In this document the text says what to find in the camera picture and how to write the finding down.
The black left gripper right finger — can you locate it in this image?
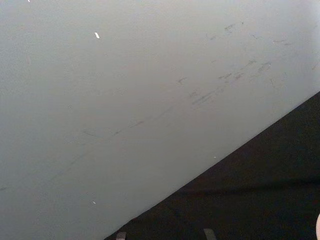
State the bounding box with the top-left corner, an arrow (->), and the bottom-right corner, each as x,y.
203,228 -> 216,240

